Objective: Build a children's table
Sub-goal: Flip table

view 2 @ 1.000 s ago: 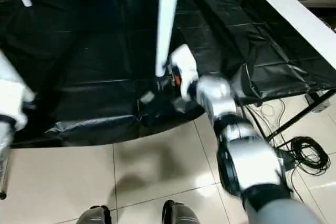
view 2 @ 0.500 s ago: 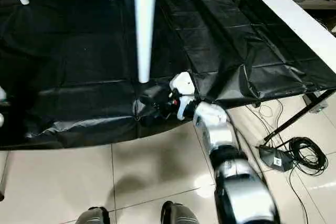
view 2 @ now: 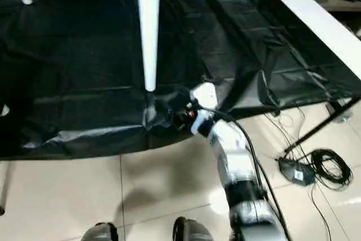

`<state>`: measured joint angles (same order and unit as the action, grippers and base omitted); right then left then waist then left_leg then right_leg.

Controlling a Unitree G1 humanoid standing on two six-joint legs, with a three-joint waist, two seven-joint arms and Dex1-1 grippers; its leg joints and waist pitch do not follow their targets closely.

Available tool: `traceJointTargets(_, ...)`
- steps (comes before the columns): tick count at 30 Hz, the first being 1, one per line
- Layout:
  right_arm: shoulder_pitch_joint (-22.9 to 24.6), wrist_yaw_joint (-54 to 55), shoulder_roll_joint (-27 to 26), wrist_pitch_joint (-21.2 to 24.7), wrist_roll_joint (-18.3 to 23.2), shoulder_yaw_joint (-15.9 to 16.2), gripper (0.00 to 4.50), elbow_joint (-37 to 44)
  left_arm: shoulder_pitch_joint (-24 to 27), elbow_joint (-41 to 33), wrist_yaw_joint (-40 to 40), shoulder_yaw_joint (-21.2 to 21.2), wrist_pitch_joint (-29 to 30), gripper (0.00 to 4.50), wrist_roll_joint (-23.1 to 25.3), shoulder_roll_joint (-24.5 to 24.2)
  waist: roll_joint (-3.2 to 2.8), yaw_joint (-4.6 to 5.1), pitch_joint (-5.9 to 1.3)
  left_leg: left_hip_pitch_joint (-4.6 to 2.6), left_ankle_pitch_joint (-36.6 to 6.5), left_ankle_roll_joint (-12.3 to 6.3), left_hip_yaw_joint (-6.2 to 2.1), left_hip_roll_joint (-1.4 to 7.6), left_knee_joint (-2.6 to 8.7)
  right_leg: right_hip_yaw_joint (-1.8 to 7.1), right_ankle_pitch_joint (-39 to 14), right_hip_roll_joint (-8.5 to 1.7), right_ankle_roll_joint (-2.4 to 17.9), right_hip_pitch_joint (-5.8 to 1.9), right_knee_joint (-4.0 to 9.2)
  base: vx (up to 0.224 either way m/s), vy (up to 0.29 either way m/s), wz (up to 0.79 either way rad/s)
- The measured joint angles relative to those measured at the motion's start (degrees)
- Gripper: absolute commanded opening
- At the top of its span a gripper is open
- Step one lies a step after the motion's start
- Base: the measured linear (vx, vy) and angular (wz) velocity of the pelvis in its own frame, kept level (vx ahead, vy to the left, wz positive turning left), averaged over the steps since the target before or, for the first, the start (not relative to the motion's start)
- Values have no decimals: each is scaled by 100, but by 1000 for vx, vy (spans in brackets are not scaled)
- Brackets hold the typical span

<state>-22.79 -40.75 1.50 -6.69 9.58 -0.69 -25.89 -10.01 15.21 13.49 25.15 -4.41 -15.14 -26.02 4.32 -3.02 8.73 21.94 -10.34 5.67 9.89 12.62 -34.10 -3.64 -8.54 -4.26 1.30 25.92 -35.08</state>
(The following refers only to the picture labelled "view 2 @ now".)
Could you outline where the grey right robot foot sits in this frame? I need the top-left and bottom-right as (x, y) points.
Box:
(171, 216), (214, 241)

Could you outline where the white flat board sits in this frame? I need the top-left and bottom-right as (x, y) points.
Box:
(269, 0), (361, 81)

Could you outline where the black power adapter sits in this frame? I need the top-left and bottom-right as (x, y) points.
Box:
(278, 156), (317, 187)

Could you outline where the grey left robot foot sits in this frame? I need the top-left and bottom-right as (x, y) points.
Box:
(81, 222), (120, 241)

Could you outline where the black plastic mat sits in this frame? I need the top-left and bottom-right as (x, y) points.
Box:
(0, 0), (361, 160)

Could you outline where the grey robot foot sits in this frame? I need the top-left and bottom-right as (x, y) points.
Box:
(171, 216), (214, 241)
(81, 222), (120, 241)

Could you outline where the black coiled floor cable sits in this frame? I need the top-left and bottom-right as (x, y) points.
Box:
(310, 148), (355, 192)

